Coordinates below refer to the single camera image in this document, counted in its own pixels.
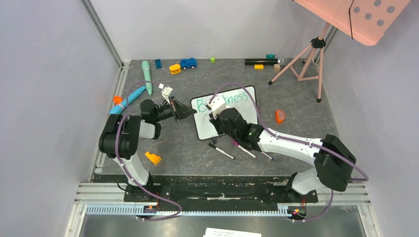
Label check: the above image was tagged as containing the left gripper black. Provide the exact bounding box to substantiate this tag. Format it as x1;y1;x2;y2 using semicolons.
153;96;196;122

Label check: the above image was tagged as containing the white whiteboard black frame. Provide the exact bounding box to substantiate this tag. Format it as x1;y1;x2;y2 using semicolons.
190;85;258;141

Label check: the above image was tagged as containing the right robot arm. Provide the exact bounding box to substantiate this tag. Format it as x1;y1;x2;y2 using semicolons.
209;108;356;201

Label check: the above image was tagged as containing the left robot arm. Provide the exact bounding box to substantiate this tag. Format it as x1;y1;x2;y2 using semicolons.
98;96;197;201

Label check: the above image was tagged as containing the purple capped whiteboard marker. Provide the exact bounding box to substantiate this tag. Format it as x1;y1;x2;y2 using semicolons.
231;140;257;159

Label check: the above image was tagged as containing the black capped whiteboard marker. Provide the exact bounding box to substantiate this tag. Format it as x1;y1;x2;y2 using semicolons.
209;143;236;159

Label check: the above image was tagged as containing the yellow oval toy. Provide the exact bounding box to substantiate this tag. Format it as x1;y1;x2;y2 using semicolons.
169;64;182;75

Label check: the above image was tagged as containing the blue toy car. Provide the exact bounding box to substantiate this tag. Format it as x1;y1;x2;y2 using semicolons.
180;58;197;70

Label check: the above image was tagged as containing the dark blue block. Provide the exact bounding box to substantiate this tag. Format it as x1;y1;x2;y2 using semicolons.
155;59;163;69

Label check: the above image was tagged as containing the orange wedge toy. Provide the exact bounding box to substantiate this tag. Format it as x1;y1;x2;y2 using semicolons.
145;152;162;165

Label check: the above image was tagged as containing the orange rounded toy brick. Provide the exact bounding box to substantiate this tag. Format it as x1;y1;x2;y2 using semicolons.
275;110;286;124

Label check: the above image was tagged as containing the mint green toy marker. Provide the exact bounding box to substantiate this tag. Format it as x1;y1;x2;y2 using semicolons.
141;61;153;96

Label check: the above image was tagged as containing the blue toy marker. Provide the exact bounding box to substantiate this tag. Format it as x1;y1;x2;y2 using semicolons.
109;86;146;114

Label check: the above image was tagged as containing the small orange toy piece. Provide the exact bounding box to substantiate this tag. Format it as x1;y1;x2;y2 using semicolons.
113;96;123;105

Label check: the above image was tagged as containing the yellow block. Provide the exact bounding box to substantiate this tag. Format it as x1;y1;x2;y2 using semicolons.
254;64;264;70

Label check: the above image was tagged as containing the black cylinder tube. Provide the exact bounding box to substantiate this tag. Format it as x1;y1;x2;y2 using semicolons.
245;58;280;66

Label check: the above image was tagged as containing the beige wooden block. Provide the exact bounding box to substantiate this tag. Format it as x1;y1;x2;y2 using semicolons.
273;64;281;72

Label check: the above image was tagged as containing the clear round bulb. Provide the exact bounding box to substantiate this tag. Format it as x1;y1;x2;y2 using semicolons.
278;57;288;66

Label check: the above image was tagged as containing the white paper sheet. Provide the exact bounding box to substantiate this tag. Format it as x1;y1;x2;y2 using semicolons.
203;228;262;237

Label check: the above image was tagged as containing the pink tripod stand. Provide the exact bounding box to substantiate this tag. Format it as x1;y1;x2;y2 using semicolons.
268;22;331;103

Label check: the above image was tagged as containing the pink perforated panel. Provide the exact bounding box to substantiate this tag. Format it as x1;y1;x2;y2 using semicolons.
295;0;411;46

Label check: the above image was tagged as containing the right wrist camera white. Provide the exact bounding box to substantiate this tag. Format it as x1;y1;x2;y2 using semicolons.
206;96;228;120

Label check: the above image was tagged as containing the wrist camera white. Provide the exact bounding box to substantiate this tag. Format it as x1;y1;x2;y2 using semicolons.
159;83;173;103
206;96;228;120

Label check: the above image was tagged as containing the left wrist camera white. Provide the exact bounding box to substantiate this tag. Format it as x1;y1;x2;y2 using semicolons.
159;83;173;103

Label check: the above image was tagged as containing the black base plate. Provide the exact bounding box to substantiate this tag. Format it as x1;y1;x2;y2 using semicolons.
123;175;318;211

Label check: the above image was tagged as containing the light blue cable duct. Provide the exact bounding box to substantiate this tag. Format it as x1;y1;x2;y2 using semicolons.
85;204;292;217

